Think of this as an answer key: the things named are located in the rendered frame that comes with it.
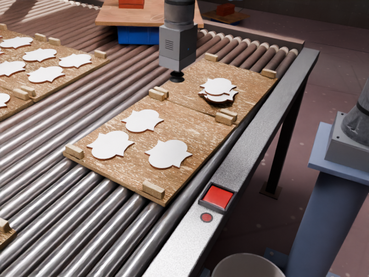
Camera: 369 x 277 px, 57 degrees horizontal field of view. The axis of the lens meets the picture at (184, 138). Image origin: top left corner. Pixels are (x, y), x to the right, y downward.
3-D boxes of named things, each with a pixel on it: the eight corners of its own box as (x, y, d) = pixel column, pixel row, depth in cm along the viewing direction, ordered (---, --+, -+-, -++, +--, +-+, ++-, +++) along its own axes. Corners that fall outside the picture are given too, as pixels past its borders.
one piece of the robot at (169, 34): (170, 1, 90) (169, 60, 99) (149, 9, 83) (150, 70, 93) (202, 9, 86) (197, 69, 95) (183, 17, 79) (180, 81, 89)
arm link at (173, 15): (157, 1, 82) (177, -5, 87) (157, 21, 84) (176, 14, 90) (184, 7, 79) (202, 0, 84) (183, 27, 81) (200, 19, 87)
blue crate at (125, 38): (178, 25, 193) (178, 6, 187) (180, 45, 168) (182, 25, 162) (122, 23, 191) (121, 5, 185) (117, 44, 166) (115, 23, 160)
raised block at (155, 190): (165, 196, 84) (165, 188, 82) (161, 201, 83) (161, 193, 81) (145, 187, 86) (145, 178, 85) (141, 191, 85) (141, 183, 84)
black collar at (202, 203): (236, 196, 88) (238, 191, 87) (225, 216, 83) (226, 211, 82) (210, 186, 91) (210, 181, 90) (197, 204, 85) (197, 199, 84)
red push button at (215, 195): (233, 197, 88) (233, 193, 87) (223, 212, 83) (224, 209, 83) (211, 188, 90) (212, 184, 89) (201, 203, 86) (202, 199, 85)
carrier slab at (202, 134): (235, 129, 112) (236, 125, 111) (165, 208, 83) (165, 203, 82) (149, 98, 126) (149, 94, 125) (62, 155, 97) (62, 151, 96)
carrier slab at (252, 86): (277, 81, 141) (278, 78, 140) (237, 128, 113) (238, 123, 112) (203, 60, 155) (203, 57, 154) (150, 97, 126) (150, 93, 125)
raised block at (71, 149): (85, 156, 95) (84, 149, 93) (80, 160, 94) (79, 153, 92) (70, 149, 97) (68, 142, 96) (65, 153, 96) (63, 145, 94)
